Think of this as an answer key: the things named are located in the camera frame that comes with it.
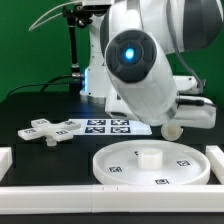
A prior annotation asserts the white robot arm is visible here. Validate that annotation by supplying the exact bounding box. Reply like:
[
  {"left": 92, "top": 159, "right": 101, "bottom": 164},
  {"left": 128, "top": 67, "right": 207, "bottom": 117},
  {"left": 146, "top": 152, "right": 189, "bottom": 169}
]
[{"left": 83, "top": 0, "right": 224, "bottom": 129}]

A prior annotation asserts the white cable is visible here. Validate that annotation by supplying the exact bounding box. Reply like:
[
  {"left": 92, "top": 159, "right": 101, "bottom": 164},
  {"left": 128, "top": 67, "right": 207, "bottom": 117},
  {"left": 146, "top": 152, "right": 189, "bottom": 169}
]
[{"left": 28, "top": 0, "right": 84, "bottom": 32}]

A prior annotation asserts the white front fence rail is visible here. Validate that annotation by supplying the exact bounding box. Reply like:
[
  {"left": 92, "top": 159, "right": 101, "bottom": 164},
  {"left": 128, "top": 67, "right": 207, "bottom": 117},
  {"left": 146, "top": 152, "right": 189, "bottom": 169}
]
[{"left": 0, "top": 185, "right": 224, "bottom": 214}]

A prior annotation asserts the grey braided camera cable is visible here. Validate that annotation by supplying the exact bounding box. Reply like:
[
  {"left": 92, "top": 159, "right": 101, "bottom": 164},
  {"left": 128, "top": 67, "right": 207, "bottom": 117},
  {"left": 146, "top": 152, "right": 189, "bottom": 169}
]
[{"left": 165, "top": 0, "right": 205, "bottom": 91}]

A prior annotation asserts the white fence block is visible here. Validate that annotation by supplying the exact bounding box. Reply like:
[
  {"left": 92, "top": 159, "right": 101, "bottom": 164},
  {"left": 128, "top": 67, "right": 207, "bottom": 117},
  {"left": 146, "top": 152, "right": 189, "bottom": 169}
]
[
  {"left": 0, "top": 147, "right": 12, "bottom": 181},
  {"left": 206, "top": 145, "right": 224, "bottom": 185}
]

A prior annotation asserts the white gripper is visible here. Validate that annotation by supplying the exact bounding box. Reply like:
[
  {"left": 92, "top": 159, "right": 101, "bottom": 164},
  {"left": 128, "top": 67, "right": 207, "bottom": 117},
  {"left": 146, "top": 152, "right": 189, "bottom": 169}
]
[{"left": 173, "top": 96, "right": 217, "bottom": 129}]

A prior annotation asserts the white right fence block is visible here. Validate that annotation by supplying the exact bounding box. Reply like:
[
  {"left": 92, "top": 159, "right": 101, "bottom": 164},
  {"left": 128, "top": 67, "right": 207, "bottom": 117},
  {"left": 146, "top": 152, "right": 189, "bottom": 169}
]
[{"left": 206, "top": 145, "right": 224, "bottom": 185}]

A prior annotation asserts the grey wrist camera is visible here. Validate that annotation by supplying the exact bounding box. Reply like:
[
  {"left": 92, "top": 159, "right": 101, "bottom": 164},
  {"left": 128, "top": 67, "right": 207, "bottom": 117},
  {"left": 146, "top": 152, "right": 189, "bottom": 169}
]
[{"left": 172, "top": 75, "right": 202, "bottom": 95}]

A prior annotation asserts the black camera stand pole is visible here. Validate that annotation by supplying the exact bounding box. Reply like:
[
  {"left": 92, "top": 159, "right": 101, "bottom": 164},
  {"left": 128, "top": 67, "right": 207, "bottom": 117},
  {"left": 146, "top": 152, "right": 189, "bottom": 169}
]
[{"left": 62, "top": 3, "right": 92, "bottom": 94}]

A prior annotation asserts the white round table top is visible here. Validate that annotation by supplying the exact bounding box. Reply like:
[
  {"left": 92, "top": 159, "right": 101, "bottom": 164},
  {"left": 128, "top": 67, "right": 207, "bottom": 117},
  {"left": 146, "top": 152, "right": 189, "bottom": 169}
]
[{"left": 93, "top": 140, "right": 210, "bottom": 185}]

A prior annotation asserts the black cable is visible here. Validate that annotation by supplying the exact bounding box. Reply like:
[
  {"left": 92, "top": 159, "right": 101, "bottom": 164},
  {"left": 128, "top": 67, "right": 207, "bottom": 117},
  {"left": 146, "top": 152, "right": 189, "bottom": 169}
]
[{"left": 5, "top": 74, "right": 84, "bottom": 99}]

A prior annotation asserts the white marker sheet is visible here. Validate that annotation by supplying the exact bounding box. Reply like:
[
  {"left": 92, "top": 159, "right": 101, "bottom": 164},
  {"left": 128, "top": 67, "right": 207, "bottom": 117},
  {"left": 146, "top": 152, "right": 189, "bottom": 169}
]
[{"left": 72, "top": 119, "right": 152, "bottom": 135}]

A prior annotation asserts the white cross-shaped table base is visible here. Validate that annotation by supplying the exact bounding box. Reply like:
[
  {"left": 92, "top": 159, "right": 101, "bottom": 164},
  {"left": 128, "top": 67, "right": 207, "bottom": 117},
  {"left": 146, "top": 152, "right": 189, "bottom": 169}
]
[{"left": 18, "top": 118, "right": 81, "bottom": 147}]

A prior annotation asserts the white left fence block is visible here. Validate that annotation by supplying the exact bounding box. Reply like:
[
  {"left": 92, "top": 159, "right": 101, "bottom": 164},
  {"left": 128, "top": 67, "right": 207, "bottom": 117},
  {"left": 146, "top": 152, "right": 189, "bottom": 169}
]
[{"left": 0, "top": 147, "right": 12, "bottom": 181}]

